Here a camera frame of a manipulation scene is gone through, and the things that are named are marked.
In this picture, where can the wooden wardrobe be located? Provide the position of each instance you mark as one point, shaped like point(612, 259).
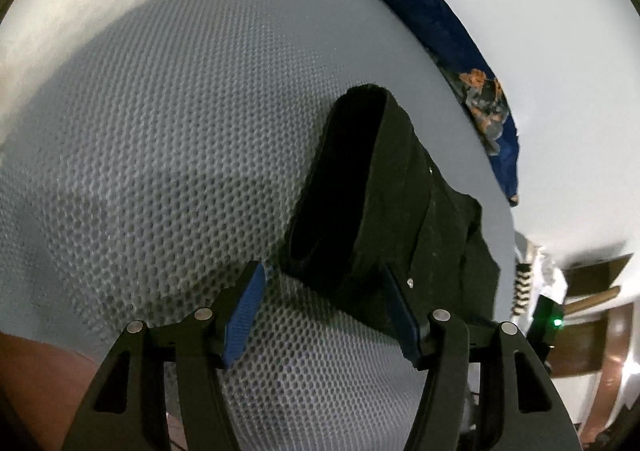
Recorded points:
point(595, 359)

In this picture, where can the black pants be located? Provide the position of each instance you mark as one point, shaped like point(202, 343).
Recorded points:
point(379, 233)

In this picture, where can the white patterned cloth pile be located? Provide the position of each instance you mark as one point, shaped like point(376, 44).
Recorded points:
point(536, 276)

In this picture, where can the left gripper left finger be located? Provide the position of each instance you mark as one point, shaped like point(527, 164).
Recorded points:
point(125, 408)

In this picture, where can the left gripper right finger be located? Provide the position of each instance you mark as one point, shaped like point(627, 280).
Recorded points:
point(485, 387)

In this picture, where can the grey mesh bed mattress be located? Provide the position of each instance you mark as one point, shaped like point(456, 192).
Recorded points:
point(172, 148)

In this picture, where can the navy floral blanket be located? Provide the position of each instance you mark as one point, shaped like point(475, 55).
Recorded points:
point(474, 84)

